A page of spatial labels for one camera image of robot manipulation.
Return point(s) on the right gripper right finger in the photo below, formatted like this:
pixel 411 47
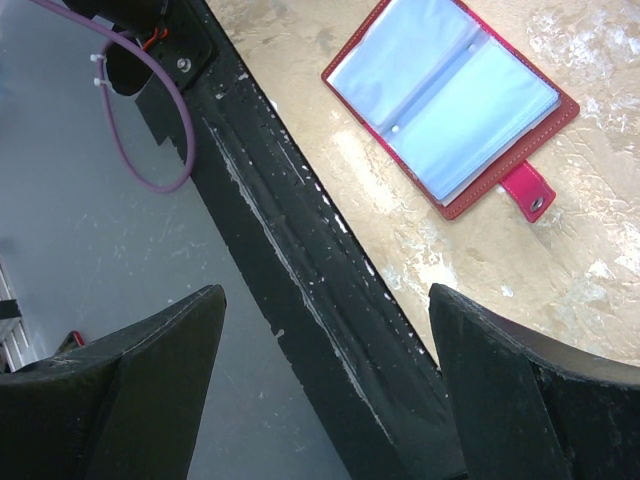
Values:
pixel 527 406

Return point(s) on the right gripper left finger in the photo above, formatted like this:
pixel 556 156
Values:
pixel 125 406

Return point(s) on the red leather card holder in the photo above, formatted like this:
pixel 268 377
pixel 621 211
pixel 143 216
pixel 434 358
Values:
pixel 457 107

